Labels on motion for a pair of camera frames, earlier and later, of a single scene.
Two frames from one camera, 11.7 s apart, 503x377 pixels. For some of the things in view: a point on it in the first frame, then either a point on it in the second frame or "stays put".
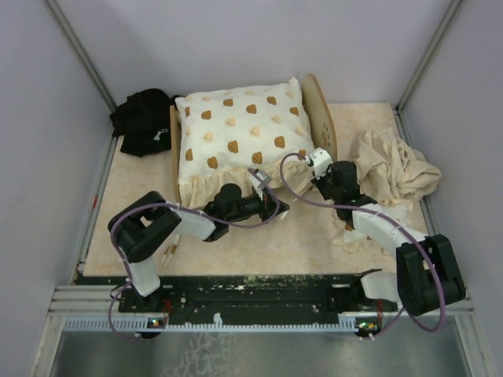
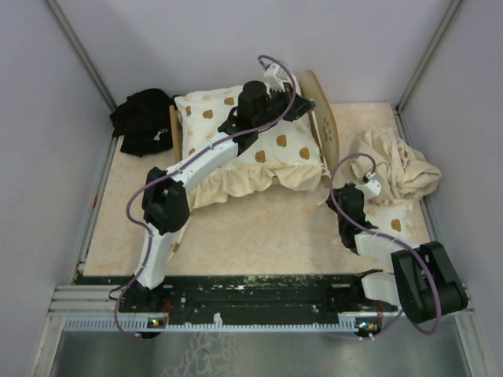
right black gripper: x=319 y=183 → x=331 y=203
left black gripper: x=269 y=205 → x=299 y=107
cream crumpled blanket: x=390 y=170 stays put
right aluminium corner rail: x=443 y=28 stays put
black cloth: x=144 y=120 stays put
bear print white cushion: x=225 y=133 stays put
